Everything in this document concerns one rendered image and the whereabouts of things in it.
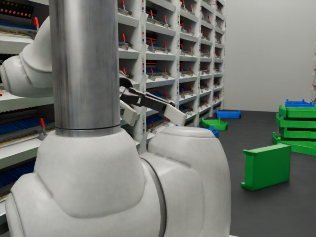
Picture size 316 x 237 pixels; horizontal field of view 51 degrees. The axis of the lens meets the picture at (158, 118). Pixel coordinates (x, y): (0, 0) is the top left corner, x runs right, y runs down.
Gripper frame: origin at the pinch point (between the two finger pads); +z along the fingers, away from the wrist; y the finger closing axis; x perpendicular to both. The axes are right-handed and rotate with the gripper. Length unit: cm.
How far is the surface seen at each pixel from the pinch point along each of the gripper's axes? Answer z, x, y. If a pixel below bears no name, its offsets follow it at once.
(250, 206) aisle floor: -17, 48, 85
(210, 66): -224, 20, 253
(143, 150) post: -102, 65, 85
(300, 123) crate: -67, 26, 200
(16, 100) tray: -61, 21, -11
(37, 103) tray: -67, 23, -1
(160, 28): -142, -11, 101
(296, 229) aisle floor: 6, 42, 81
